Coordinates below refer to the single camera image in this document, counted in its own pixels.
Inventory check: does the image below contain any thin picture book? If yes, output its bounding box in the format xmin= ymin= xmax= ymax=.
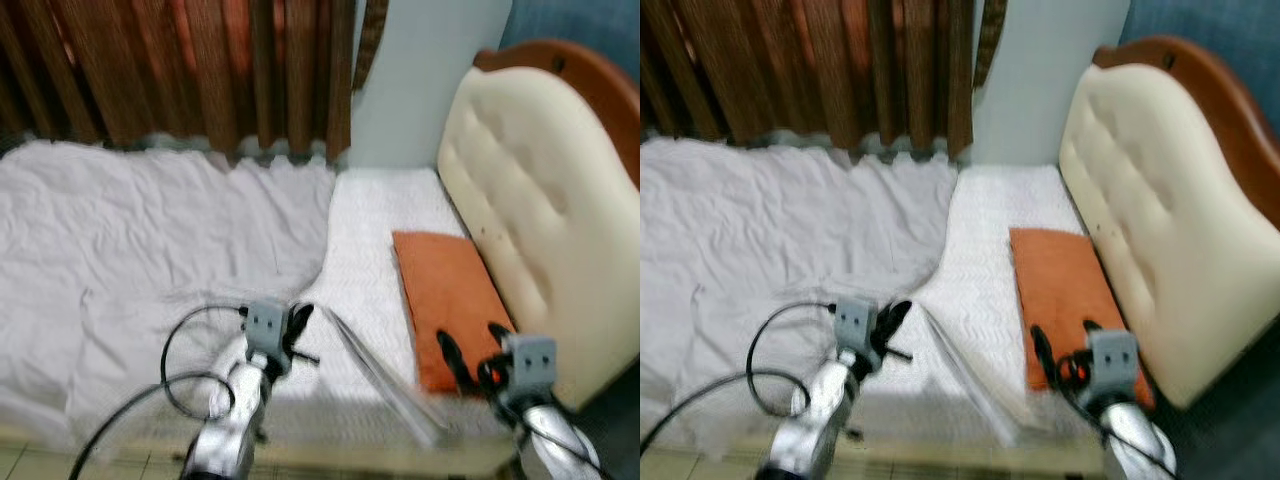
xmin=324 ymin=308 xmax=453 ymax=448
xmin=918 ymin=303 xmax=1038 ymax=433

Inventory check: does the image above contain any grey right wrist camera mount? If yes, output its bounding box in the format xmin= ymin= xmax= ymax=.
xmin=1086 ymin=327 xmax=1140 ymax=403
xmin=499 ymin=334 xmax=558 ymax=403

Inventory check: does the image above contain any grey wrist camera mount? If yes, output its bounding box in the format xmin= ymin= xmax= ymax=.
xmin=1086 ymin=327 xmax=1140 ymax=403
xmin=499 ymin=334 xmax=558 ymax=403
xmin=244 ymin=299 xmax=292 ymax=362
xmin=834 ymin=296 xmax=882 ymax=353

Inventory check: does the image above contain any grey wrinkled bed sheet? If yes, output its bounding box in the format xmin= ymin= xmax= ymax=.
xmin=640 ymin=136 xmax=960 ymax=453
xmin=0 ymin=139 xmax=338 ymax=453

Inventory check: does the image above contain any brown wooden headboard frame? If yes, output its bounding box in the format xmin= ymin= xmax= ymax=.
xmin=473 ymin=39 xmax=641 ymax=191
xmin=1092 ymin=35 xmax=1280 ymax=231

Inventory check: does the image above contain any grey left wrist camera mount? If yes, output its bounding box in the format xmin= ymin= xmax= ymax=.
xmin=244 ymin=299 xmax=292 ymax=362
xmin=834 ymin=296 xmax=882 ymax=353

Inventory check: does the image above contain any orange rectangular pillow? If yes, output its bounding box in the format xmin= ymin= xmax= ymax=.
xmin=391 ymin=230 xmax=518 ymax=397
xmin=1007 ymin=227 xmax=1158 ymax=413

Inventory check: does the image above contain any white quilted mattress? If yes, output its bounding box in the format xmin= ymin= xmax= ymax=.
xmin=898 ymin=164 xmax=1113 ymax=443
xmin=268 ymin=167 xmax=523 ymax=443

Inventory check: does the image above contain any cream padded headboard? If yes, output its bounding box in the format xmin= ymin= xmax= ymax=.
xmin=1057 ymin=61 xmax=1280 ymax=413
xmin=436 ymin=64 xmax=641 ymax=413

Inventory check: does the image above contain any brown pleated curtain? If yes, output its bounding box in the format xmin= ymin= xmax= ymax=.
xmin=640 ymin=0 xmax=976 ymax=163
xmin=0 ymin=0 xmax=357 ymax=167

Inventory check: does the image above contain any brown patterned curtain tieback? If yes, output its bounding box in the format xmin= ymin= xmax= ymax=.
xmin=974 ymin=0 xmax=1010 ymax=91
xmin=354 ymin=0 xmax=390 ymax=93

